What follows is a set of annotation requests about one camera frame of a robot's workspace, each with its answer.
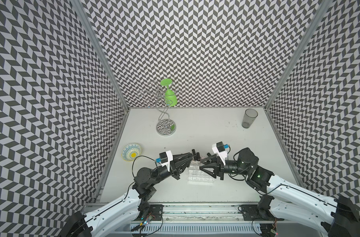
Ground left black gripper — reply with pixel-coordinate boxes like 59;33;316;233
150;152;192;186

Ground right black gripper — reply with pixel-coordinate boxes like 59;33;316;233
199;153;250;180

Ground clear acrylic lipstick organizer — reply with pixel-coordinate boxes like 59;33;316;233
187;161;214;186

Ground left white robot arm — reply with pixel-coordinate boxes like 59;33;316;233
58;151;193;237

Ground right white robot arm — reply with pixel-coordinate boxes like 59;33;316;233
200;148;360;237

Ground yellow blue patterned bowl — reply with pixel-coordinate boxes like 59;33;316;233
121;143;142;162

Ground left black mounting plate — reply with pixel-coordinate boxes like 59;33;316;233
132;201;164;221

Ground black mounting plate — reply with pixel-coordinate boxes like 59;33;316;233
238;195;284;221
132;201;164;221

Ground green plastic goblet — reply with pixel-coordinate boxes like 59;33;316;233
160;79;178;107

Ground grey glass tumbler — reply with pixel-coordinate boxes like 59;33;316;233
242;108;258;128

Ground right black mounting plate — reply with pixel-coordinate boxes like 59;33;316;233
238;195;284;221

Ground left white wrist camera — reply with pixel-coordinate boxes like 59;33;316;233
155;151;174;172

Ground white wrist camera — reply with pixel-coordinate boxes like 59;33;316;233
155;151;174;172
212;142;229;165

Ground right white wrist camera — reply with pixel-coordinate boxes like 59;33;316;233
212;142;229;165

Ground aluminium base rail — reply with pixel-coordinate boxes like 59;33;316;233
110;202;325;237

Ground left circuit board wires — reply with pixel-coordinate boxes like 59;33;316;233
130;214;163;237

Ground circuit board wires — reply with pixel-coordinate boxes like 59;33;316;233
130;214;163;237
250;218;279;237

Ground metal wire cup stand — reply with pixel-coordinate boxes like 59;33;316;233
154;85;177;136

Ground right circuit board wires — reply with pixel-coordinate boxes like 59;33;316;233
250;218;279;237

